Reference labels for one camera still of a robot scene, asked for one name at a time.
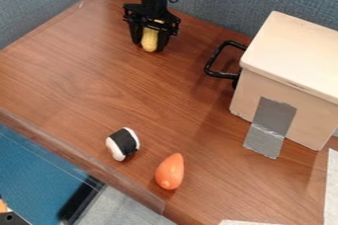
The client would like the yellow toy corn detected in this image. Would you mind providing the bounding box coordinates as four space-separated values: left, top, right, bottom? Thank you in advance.
139 26 160 53

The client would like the drawer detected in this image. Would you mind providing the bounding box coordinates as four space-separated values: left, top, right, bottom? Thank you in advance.
203 39 249 90

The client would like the white paper sheet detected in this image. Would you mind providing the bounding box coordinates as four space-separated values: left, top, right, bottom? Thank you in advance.
321 147 338 225
217 219 283 225

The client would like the cabinet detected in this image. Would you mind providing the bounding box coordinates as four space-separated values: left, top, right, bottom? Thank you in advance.
228 10 338 152

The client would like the grey tape strip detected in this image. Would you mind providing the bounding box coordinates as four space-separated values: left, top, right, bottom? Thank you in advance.
241 96 298 161

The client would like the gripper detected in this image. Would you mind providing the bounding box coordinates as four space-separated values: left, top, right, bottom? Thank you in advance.
121 2 183 53

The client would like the black and white toy sushi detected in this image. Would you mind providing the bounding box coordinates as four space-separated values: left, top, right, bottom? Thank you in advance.
104 126 141 163

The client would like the orange toy carrot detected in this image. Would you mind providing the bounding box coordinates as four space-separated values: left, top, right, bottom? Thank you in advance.
152 152 187 191

